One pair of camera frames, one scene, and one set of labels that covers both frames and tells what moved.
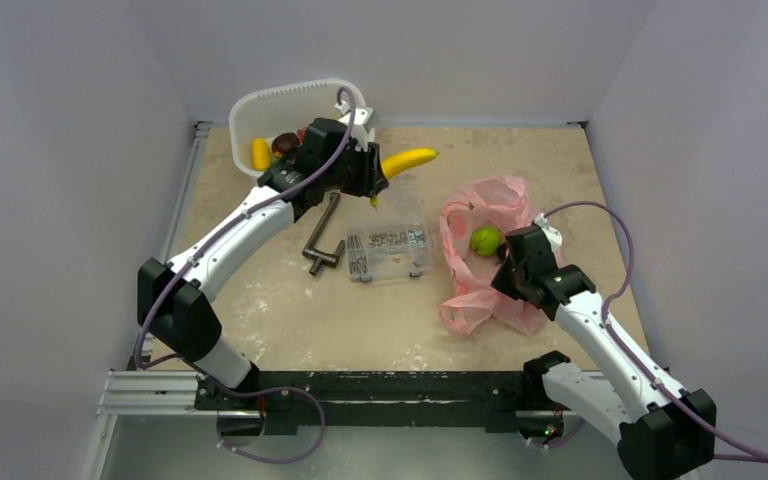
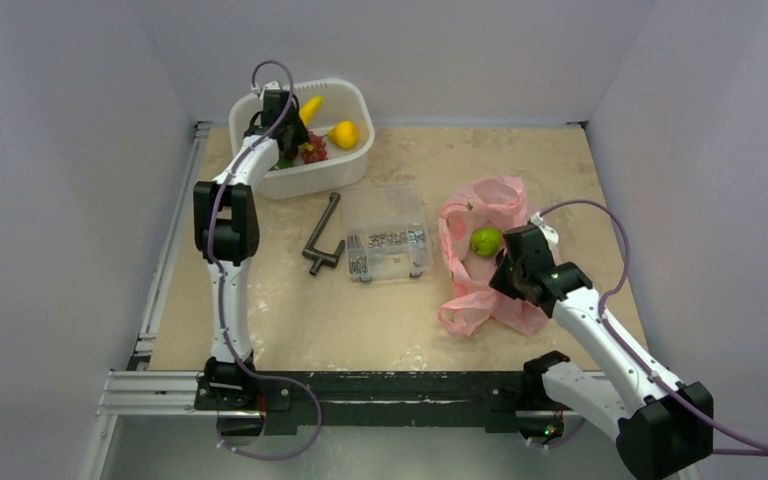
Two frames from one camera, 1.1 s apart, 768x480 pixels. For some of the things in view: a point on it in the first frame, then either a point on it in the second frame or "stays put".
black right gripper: [509, 279] stays put
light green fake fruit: [485, 240] stays put
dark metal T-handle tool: [318, 256] stays put
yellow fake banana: [397, 162] → [310, 109]
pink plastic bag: [479, 306] stays put
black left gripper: [371, 179] → [301, 136]
